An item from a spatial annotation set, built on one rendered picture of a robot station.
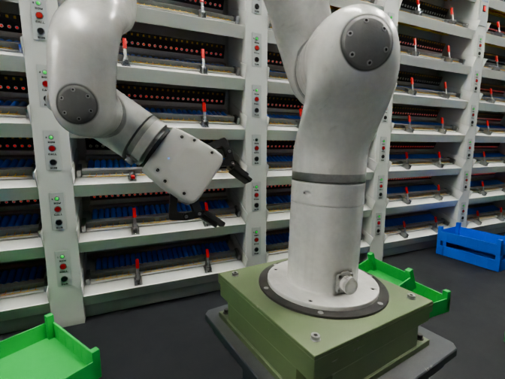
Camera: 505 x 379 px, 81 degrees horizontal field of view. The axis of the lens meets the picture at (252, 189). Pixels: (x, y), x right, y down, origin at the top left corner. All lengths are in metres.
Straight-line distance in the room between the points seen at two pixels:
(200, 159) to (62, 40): 0.23
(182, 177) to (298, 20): 0.31
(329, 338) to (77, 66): 0.45
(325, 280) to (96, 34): 0.46
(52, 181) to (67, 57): 0.73
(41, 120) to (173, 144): 0.69
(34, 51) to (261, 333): 1.00
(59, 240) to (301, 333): 0.90
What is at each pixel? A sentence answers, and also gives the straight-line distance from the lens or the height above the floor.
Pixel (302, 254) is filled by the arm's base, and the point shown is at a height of 0.43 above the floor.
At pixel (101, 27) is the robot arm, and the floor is 0.75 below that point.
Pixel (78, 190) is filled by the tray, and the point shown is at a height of 0.46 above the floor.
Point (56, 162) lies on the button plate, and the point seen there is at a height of 0.56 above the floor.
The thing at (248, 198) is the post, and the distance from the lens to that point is 1.22.
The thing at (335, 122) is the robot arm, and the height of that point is 0.64.
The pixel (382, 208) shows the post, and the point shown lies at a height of 0.29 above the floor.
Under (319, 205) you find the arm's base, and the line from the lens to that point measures 0.46.
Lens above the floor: 0.60
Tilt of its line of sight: 8 degrees down
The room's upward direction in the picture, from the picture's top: straight up
